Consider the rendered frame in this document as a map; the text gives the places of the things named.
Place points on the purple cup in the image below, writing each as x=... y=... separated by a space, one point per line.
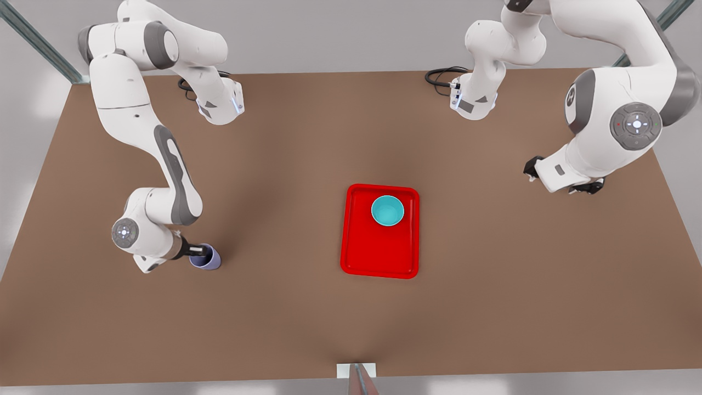
x=209 y=260

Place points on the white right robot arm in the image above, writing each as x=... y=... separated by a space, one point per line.
x=123 y=109

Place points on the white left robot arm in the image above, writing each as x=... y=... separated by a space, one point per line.
x=620 y=66

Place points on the teal bowl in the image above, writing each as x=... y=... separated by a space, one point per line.
x=388 y=211

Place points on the red tray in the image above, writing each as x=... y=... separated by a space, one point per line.
x=378 y=249

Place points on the silver frame post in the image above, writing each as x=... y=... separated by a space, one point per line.
x=359 y=378
x=672 y=11
x=38 y=39

